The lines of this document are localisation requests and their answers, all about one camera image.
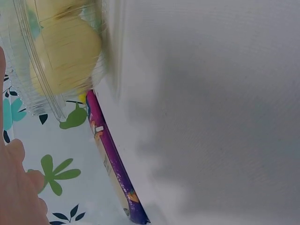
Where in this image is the person's left hand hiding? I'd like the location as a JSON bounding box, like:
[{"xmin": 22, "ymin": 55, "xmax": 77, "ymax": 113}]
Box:
[{"xmin": 0, "ymin": 45, "xmax": 49, "ymax": 225}]

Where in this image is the purple snack packet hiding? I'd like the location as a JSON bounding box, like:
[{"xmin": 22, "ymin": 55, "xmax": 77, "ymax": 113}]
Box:
[{"xmin": 84, "ymin": 90, "xmax": 151, "ymax": 225}]

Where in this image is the clear plastic container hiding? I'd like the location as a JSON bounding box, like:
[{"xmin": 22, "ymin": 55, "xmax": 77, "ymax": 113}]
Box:
[{"xmin": 0, "ymin": 0, "xmax": 126, "ymax": 123}]

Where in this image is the pale yellow round bun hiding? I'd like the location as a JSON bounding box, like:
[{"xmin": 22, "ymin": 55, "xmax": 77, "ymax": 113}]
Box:
[
  {"xmin": 24, "ymin": 0, "xmax": 84, "ymax": 23},
  {"xmin": 29, "ymin": 20, "xmax": 103, "ymax": 97}
]

